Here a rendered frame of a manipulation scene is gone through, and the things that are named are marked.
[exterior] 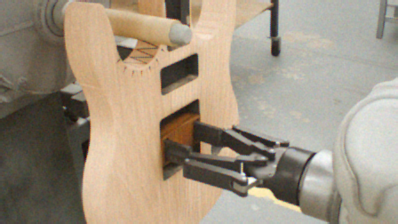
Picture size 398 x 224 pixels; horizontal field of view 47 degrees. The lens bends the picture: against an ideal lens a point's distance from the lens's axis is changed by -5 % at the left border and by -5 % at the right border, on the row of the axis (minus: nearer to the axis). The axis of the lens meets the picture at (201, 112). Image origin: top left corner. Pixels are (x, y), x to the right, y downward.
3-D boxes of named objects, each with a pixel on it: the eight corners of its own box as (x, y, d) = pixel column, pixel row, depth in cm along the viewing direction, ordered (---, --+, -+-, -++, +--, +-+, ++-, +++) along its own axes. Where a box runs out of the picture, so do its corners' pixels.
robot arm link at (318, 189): (355, 204, 64) (316, 192, 67) (366, 147, 61) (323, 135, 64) (332, 240, 58) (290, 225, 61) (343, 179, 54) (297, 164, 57)
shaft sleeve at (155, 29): (83, 4, 67) (81, 26, 68) (66, 3, 64) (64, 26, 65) (184, 20, 58) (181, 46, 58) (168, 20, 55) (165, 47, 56)
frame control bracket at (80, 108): (72, 115, 92) (69, 97, 91) (135, 78, 106) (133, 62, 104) (86, 119, 90) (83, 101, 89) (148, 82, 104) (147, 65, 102)
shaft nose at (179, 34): (182, 23, 57) (179, 43, 58) (170, 23, 55) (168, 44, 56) (195, 26, 56) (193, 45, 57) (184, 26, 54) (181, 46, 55)
